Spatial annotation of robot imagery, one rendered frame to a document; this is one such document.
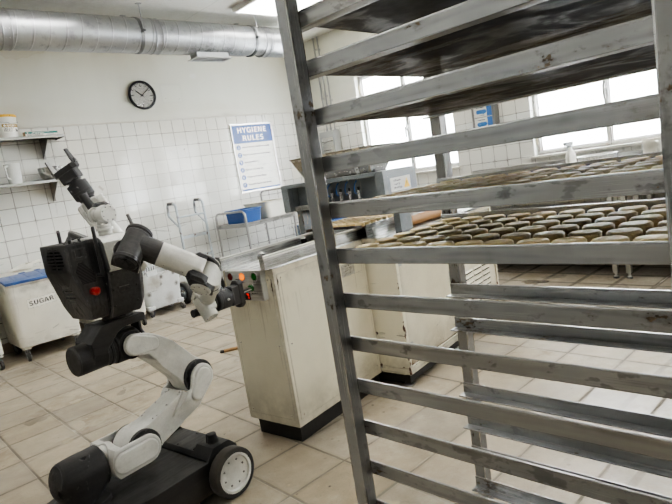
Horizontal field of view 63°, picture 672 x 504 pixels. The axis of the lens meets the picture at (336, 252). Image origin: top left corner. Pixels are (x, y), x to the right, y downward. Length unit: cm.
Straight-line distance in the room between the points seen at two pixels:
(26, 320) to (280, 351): 337
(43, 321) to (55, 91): 235
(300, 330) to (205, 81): 503
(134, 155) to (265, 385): 433
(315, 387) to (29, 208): 416
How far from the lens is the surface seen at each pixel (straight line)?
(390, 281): 292
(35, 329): 558
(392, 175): 290
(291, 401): 263
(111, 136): 654
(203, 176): 695
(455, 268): 144
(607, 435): 92
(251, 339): 268
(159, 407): 246
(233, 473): 242
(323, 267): 108
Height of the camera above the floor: 122
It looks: 8 degrees down
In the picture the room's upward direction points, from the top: 9 degrees counter-clockwise
